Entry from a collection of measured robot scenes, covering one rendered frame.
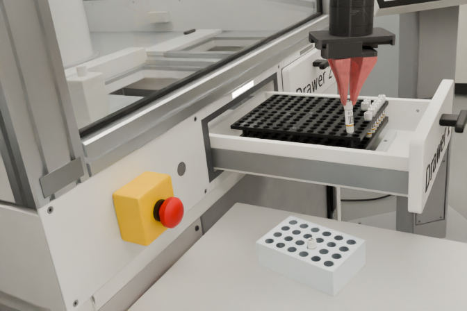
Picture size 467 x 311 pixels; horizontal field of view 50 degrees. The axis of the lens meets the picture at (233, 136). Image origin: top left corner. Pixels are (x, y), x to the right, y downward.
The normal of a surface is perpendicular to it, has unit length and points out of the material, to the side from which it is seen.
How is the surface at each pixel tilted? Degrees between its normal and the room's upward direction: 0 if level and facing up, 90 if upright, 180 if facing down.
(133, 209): 90
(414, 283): 0
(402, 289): 0
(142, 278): 90
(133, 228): 90
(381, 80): 90
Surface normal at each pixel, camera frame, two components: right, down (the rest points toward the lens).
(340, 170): -0.48, 0.36
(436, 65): 0.19, 0.34
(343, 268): 0.75, 0.17
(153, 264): 0.87, 0.09
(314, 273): -0.66, 0.34
